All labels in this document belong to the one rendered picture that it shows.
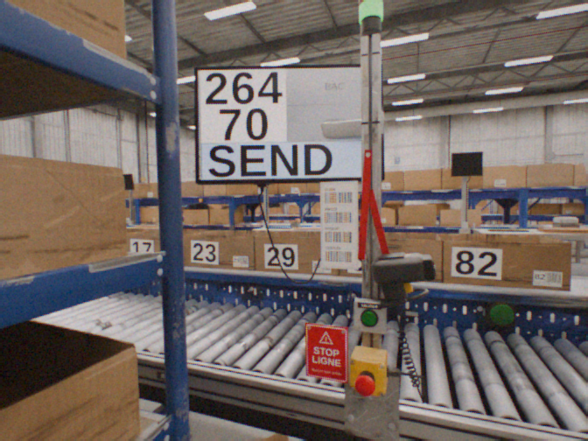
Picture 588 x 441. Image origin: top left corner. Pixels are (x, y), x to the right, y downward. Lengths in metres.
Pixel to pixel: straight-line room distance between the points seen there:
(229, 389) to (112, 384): 0.59
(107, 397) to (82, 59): 0.33
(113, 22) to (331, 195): 0.50
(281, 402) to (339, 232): 0.45
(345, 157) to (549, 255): 0.83
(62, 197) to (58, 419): 0.20
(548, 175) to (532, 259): 4.79
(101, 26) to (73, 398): 0.37
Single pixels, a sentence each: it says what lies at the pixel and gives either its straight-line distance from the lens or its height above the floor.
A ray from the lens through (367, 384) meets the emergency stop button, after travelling 0.71.
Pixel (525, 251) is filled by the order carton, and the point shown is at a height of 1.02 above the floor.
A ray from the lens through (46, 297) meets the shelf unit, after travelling 0.33.
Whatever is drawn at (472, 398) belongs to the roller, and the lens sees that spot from 0.92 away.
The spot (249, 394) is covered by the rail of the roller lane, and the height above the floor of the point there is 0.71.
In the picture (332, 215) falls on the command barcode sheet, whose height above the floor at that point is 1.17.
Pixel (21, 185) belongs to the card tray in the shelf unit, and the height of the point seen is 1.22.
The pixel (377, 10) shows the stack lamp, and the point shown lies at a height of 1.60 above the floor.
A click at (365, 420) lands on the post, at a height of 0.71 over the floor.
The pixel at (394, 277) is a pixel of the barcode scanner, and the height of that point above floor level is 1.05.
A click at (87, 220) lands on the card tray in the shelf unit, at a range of 0.39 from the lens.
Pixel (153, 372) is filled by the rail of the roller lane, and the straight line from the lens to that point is 1.12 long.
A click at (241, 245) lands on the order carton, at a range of 1.53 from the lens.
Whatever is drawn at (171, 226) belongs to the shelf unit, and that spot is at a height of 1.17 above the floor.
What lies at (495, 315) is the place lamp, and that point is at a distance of 1.32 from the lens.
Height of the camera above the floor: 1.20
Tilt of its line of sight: 3 degrees down
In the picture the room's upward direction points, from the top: 1 degrees counter-clockwise
